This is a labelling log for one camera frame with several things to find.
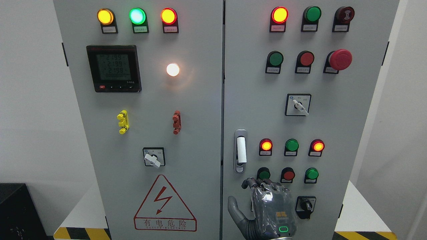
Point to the red lit indicator top right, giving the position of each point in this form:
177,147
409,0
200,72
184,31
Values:
278,19

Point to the grey right cabinet door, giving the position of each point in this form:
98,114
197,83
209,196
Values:
299,81

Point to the green push button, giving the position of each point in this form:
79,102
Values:
263,173
274,62
311,176

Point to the yellow terminal connector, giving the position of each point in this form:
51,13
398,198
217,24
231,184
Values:
123,121

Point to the red lit indicator middle right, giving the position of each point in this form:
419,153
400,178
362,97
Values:
316,148

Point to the black key switch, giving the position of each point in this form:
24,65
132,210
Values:
305,206

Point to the upper right selector switch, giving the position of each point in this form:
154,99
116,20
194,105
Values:
298,104

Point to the green indicator middle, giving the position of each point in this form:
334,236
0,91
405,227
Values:
291,147

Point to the green push button lower right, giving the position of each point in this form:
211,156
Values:
311,176

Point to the grey left cabinet door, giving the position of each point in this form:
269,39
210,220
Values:
193,155

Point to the red push button lower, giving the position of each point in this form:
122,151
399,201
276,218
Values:
287,175

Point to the grey robotic right hand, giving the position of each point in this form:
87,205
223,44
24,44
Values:
273,210

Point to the red emergency stop button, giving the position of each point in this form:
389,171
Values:
337,60

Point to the black box lower left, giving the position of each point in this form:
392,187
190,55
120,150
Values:
19,219

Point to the grey cabinet door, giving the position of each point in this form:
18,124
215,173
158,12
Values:
299,81
193,155

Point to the red push button upper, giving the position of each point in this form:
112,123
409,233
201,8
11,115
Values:
304,62

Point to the white platform with hazard stripes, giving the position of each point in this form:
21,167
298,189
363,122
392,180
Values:
357,221

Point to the green indicator top right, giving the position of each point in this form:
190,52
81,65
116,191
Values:
310,19

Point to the silver door handle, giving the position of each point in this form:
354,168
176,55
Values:
240,150

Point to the green lit indicator light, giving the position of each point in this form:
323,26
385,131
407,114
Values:
139,20

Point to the red terminal connector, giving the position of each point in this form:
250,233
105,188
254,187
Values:
176,122

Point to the red push button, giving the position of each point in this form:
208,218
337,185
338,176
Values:
287,175
304,62

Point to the red buzzer alarm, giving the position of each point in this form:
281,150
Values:
342,19

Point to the white indicator light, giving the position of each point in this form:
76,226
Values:
173,69

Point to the left door selector switch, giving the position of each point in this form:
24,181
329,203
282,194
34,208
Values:
154,157

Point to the green push button upper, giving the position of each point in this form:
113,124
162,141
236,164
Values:
274,62

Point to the red electric warning sticker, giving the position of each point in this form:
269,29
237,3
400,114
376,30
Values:
164,210

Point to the red lit indicator light left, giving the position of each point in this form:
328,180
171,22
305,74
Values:
169,20

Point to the green push button lower left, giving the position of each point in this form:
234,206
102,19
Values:
263,173

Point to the black digital power meter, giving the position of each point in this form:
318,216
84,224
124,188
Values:
114,68

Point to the yellow indicator light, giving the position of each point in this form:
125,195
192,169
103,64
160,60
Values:
107,21

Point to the red lit indicator middle left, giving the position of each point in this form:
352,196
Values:
265,147

